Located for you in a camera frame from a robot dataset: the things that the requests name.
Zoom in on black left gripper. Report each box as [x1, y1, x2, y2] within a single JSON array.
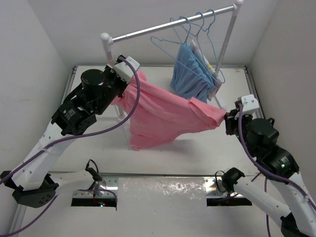
[[92, 63, 127, 115]]

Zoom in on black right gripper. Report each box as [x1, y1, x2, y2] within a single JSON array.
[[223, 107, 255, 156]]

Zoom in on pink t shirt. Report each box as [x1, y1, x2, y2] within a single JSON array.
[[112, 71, 226, 150]]

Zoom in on light blue wire hanger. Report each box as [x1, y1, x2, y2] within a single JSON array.
[[150, 19, 211, 78]]

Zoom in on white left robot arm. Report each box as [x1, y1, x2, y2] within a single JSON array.
[[0, 62, 137, 208]]

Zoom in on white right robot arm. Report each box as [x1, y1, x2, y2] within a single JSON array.
[[222, 107, 316, 237]]

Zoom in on white patterned garment on hanger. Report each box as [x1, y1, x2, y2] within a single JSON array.
[[190, 39, 222, 97]]

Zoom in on blue garment on hanger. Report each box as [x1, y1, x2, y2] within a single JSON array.
[[170, 44, 219, 103]]

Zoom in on white clothes rack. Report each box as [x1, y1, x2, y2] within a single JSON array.
[[100, 0, 244, 149]]

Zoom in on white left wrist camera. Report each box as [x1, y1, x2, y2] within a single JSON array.
[[112, 55, 140, 84]]

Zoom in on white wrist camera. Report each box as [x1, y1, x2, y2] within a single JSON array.
[[238, 94, 260, 115], [112, 55, 140, 84]]

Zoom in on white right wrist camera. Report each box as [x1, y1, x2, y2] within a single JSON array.
[[238, 94, 260, 115]]

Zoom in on right aluminium frame rail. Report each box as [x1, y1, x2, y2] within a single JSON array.
[[244, 67, 266, 119]]

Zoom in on aluminium frame rail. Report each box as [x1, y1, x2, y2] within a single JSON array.
[[244, 67, 266, 119], [9, 66, 78, 233]]

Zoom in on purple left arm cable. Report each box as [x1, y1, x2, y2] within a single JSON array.
[[0, 56, 141, 237]]

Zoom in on left aluminium frame rail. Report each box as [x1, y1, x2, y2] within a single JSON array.
[[9, 66, 78, 233]]

